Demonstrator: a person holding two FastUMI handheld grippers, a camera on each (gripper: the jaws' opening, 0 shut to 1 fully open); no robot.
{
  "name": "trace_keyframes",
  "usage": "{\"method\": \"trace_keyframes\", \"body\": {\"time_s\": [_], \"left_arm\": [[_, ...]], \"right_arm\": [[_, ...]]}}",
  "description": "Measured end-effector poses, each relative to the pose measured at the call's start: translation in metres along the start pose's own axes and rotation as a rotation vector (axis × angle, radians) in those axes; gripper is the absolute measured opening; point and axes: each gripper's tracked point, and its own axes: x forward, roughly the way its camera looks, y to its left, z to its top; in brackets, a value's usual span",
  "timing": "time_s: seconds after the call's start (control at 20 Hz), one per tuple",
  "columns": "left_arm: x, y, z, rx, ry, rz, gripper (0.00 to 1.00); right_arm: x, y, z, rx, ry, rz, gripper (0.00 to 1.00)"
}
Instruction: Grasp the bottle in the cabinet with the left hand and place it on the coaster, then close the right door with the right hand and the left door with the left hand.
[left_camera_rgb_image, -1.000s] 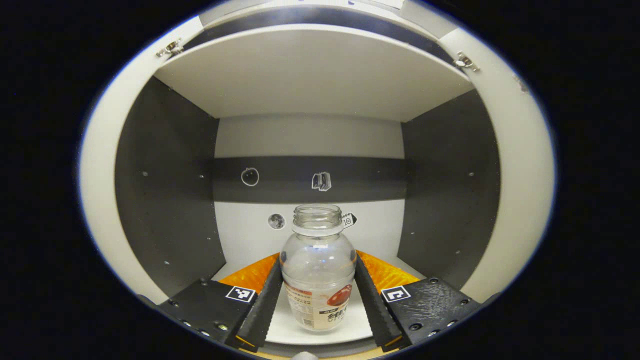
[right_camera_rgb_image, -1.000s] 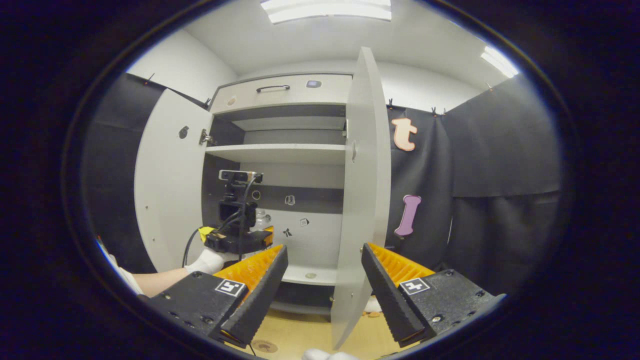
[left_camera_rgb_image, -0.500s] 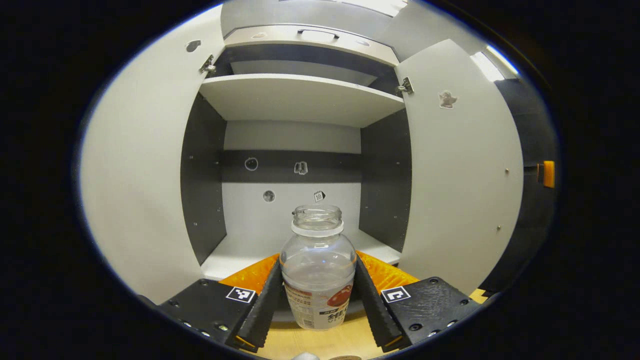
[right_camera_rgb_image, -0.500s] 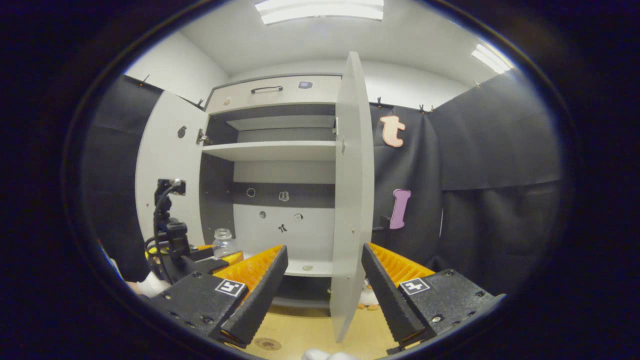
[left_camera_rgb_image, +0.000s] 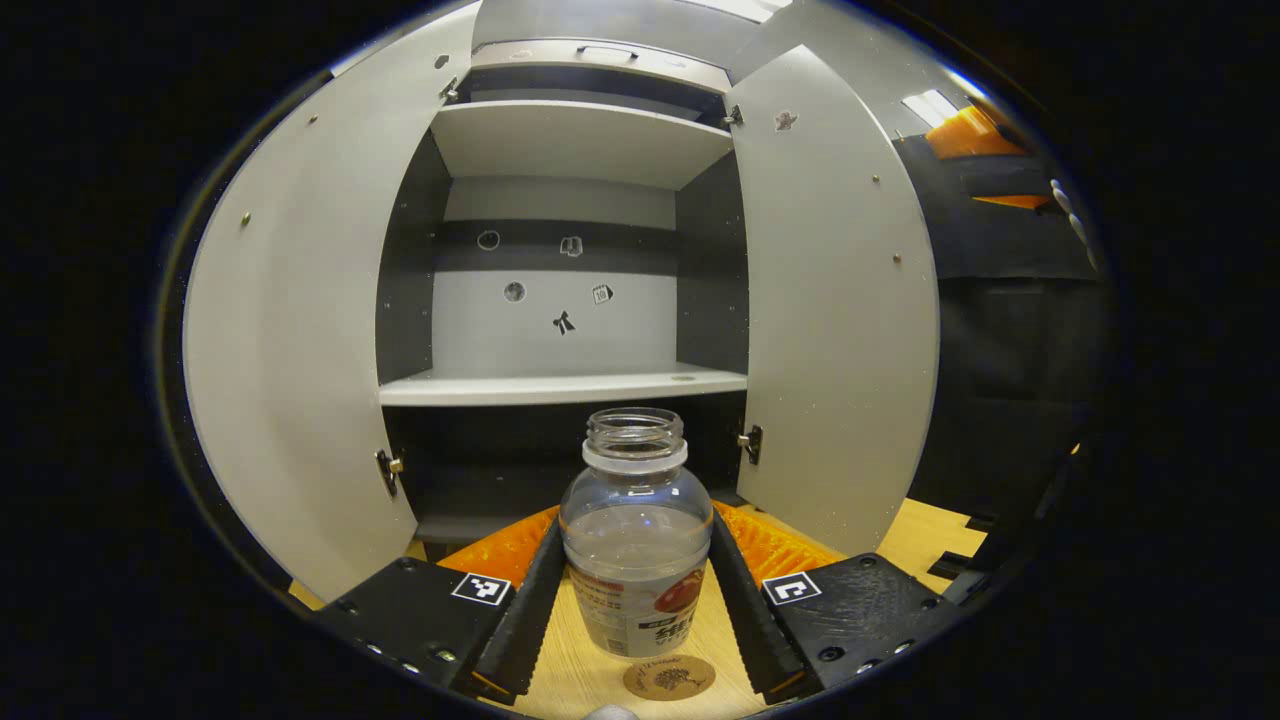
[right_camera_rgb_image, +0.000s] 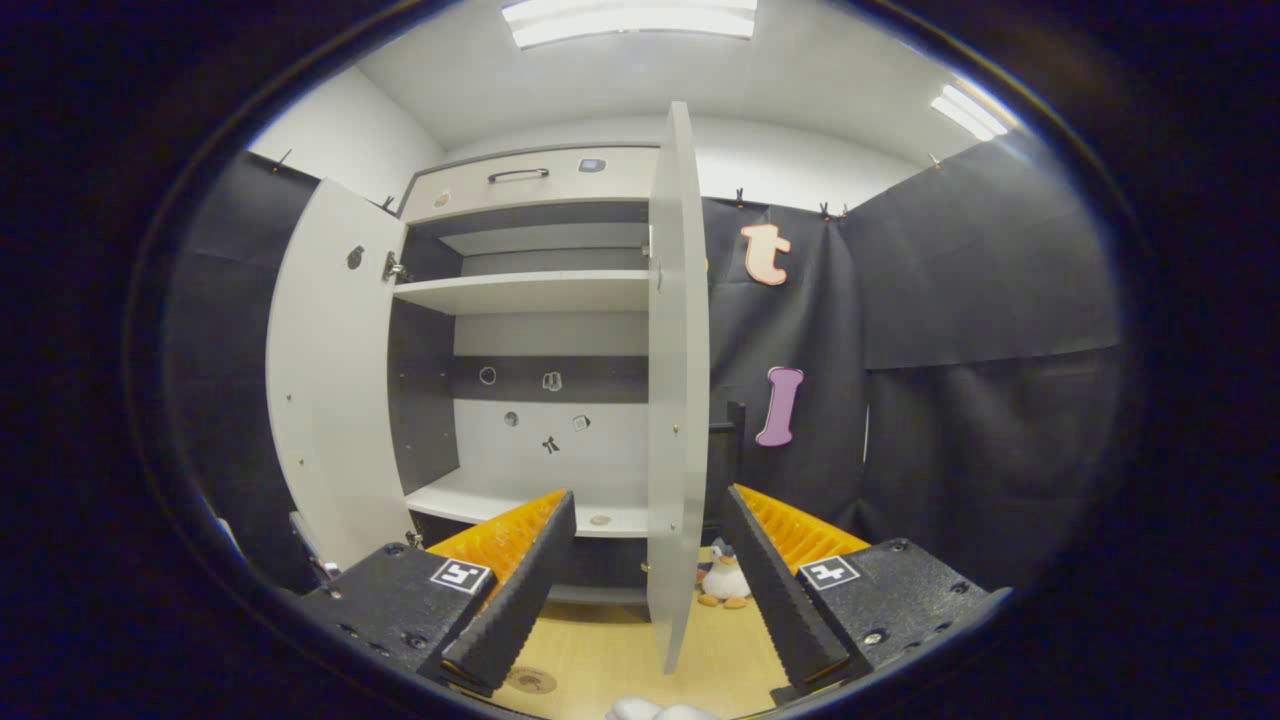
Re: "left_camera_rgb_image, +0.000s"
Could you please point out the white cabinet door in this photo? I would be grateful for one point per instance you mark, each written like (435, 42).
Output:
(830, 320)
(300, 330)

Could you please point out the white cabinet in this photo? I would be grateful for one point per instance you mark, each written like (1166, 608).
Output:
(480, 340)

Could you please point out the white cabinet shelf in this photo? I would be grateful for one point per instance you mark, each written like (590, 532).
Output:
(580, 145)
(560, 388)

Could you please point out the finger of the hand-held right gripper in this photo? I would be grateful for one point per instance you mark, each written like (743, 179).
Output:
(965, 135)
(1000, 235)

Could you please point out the metal door hinge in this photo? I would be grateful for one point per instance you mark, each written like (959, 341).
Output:
(388, 468)
(733, 115)
(750, 443)
(450, 90)

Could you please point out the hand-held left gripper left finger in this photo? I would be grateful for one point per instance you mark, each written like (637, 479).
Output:
(530, 610)

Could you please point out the clear plastic bottle red label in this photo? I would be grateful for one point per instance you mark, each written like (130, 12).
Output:
(635, 560)

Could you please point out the black backdrop cloth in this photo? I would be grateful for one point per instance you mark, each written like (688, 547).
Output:
(1000, 400)

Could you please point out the round brown coaster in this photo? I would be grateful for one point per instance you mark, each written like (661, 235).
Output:
(670, 680)

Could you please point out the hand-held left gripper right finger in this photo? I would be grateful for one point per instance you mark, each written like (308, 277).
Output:
(745, 620)

